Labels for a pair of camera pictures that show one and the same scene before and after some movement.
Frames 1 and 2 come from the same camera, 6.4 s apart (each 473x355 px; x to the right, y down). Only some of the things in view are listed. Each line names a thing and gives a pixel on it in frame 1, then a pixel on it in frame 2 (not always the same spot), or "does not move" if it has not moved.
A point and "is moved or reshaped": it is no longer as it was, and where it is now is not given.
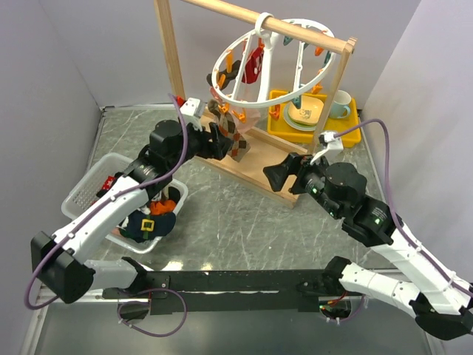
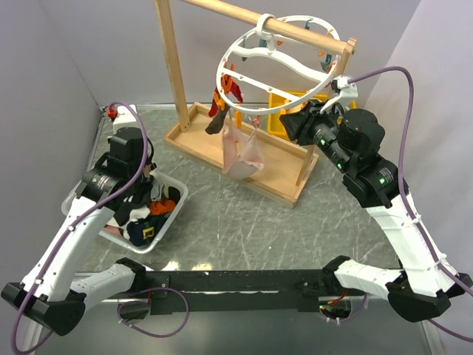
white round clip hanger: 262,24 is moved or reshaped
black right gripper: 277,174 to 299,124
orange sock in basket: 157,208 does not move
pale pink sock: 244,119 to 242,155
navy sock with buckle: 140,226 is moved or reshaped
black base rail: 229,292 does not move
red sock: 253,64 to 235,90
